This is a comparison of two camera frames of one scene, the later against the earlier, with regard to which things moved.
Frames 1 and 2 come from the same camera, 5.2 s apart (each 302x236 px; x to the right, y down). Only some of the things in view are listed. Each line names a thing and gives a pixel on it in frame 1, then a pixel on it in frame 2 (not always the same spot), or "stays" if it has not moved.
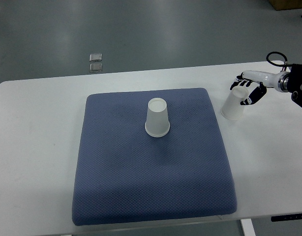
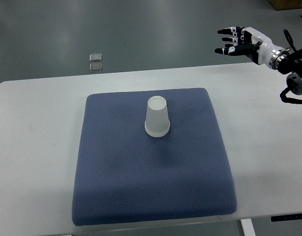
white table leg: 248,227 stays
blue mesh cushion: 123,174 stays
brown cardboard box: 282,5 stays
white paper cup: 231,108 to 157,123
